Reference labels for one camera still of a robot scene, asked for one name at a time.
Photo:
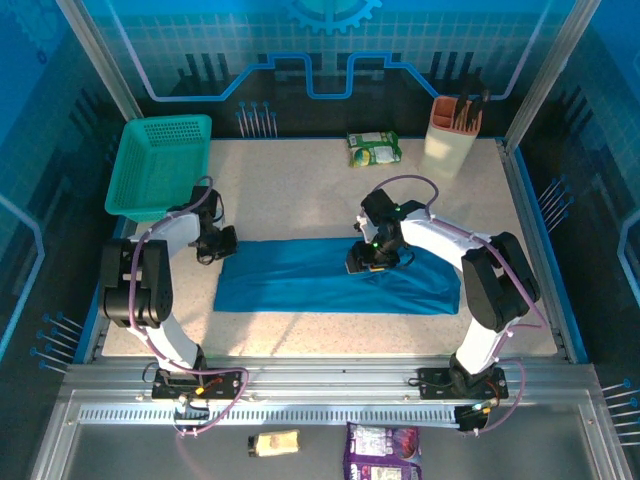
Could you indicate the yellow wrapped snack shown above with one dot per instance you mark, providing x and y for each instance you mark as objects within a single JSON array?
[{"x": 275, "y": 443}]

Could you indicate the aluminium side rail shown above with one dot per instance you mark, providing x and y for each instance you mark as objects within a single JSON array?
[{"x": 529, "y": 225}]

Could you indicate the green snack packet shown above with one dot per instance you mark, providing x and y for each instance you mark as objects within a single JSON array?
[{"x": 375, "y": 149}]

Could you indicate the small black controller box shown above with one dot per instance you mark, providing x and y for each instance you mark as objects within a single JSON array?
[{"x": 470, "y": 420}]

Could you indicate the aluminium frame post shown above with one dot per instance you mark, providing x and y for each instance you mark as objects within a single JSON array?
[
  {"x": 100, "y": 60},
  {"x": 545, "y": 70}
]

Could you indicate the green plastic basket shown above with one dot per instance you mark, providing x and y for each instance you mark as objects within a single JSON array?
[{"x": 155, "y": 160}]

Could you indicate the beige utensil holder orange rim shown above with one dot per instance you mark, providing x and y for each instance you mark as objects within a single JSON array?
[{"x": 442, "y": 150}]

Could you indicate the purple snack packet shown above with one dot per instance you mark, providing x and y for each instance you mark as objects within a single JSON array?
[{"x": 382, "y": 452}]

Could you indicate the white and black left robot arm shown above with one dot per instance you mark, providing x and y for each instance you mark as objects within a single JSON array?
[{"x": 175, "y": 227}]

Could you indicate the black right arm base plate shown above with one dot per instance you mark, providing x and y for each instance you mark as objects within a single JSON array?
[{"x": 432, "y": 382}]

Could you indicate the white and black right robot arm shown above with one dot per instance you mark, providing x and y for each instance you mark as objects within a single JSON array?
[{"x": 440, "y": 240}]

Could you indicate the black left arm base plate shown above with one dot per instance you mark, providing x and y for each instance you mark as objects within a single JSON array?
[{"x": 230, "y": 375}]

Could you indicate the blue t-shirt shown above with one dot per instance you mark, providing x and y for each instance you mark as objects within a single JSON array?
[{"x": 300, "y": 280}]

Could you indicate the aluminium rail beam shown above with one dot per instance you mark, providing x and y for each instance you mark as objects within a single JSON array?
[{"x": 325, "y": 380}]

